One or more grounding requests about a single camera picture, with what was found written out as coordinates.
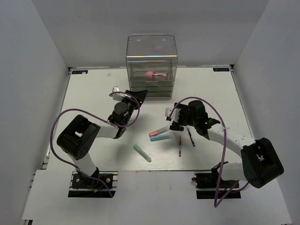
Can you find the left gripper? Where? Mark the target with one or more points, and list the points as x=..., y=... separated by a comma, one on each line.
x=140, y=95

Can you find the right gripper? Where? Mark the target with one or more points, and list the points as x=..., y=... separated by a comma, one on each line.
x=179, y=125

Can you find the clear drawer organizer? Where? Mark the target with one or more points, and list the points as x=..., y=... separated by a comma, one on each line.
x=151, y=52

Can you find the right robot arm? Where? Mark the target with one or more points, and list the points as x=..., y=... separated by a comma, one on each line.
x=259, y=164

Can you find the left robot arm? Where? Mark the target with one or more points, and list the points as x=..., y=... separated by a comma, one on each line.
x=78, y=137

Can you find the blue purple pen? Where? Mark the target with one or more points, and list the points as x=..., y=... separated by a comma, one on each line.
x=190, y=136

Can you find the orange capped highlighter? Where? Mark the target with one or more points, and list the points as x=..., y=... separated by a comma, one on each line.
x=159, y=131

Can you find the red pen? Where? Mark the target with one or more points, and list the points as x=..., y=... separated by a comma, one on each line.
x=180, y=146

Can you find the blue capped highlighter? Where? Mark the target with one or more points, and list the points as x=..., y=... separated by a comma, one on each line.
x=159, y=138

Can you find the green capped highlighter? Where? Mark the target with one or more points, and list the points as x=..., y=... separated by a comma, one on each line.
x=142, y=153

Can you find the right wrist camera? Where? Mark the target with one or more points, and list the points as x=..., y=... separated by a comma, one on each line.
x=172, y=114

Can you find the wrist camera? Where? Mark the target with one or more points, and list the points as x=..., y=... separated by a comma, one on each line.
x=172, y=114
x=116, y=94

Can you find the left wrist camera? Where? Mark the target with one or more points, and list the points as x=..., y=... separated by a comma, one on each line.
x=116, y=94

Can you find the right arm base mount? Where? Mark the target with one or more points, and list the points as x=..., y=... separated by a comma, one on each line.
x=206, y=183

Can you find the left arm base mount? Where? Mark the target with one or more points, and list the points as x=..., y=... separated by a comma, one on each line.
x=81, y=187

